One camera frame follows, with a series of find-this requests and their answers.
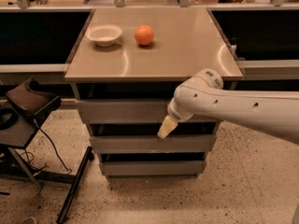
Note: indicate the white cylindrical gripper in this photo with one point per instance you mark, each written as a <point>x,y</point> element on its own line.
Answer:
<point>173,110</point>

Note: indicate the grey top drawer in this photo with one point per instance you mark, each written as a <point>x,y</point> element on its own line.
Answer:
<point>122,111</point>

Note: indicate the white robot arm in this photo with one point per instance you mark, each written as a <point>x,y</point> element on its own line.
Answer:
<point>275,113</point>

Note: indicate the grey middle drawer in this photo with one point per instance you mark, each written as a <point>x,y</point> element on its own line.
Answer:
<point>152,144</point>

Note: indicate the grey drawer cabinet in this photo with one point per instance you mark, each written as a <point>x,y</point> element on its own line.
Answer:
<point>186,41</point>

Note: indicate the black floor bar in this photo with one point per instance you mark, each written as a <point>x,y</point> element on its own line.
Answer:
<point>88,156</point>

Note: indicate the orange fruit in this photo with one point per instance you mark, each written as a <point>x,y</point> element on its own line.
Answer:
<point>144,35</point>

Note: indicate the white bowl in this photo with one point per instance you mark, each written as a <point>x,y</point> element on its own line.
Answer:
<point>104,35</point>

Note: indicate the dark stand with tray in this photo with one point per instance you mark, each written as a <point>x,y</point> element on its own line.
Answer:
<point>22,115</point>

